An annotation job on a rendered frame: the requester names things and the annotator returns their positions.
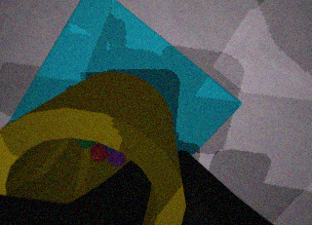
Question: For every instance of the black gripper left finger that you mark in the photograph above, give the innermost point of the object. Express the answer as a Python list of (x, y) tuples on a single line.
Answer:
[(122, 199)]

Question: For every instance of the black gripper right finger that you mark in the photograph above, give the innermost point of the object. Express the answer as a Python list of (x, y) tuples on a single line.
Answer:
[(208, 201)]

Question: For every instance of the yellow cup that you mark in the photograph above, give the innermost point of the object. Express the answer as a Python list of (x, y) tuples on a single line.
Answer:
[(40, 158)]

